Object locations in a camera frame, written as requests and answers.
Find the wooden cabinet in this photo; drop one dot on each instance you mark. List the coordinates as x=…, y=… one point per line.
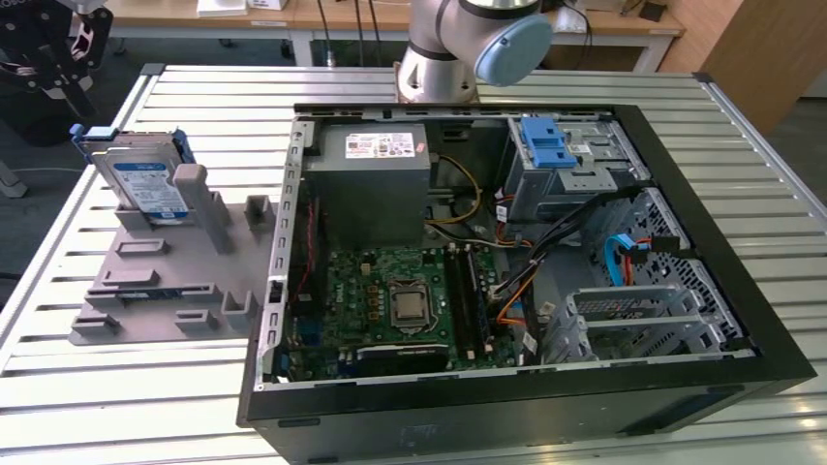
x=762, y=58

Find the metal optical drive cage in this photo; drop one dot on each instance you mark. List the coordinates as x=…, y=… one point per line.
x=582, y=184

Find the white stand foot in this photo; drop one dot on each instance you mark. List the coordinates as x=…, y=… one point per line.
x=13, y=186

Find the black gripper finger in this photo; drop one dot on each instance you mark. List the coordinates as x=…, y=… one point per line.
x=65, y=87
x=104, y=34

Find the RAM stick in motherboard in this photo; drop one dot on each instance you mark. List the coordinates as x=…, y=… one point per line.
x=482, y=300

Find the hard disk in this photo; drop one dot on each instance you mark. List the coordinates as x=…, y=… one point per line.
x=146, y=184

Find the black graphics card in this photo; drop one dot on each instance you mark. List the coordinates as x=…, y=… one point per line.
x=401, y=356

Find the small black box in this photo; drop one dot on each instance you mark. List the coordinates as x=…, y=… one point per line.
x=649, y=9

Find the wooden desk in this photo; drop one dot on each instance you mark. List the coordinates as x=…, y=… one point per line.
x=169, y=21
x=362, y=21

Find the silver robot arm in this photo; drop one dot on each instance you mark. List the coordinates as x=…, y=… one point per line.
x=440, y=63

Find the white box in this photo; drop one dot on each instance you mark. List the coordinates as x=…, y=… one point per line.
x=224, y=7
x=269, y=4

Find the black RAM slot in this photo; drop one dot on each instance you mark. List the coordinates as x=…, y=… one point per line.
x=458, y=300
x=470, y=300

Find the grey parts rack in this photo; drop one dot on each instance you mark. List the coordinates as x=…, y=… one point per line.
x=162, y=271

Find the silver CPU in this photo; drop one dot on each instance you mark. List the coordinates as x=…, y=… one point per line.
x=409, y=306

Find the black PC case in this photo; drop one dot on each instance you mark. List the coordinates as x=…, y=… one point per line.
x=453, y=426

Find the RAM stick in rack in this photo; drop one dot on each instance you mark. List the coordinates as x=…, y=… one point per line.
x=149, y=293

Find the blue drive latch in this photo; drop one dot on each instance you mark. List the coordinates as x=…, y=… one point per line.
x=546, y=143

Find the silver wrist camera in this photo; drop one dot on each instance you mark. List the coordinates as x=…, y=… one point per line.
x=92, y=4

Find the green motherboard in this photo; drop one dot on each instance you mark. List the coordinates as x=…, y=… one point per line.
x=362, y=290

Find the grey power supply unit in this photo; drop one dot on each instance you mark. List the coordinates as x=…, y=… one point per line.
x=369, y=203

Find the CPU socket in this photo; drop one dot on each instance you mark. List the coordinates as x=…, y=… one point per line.
x=414, y=285

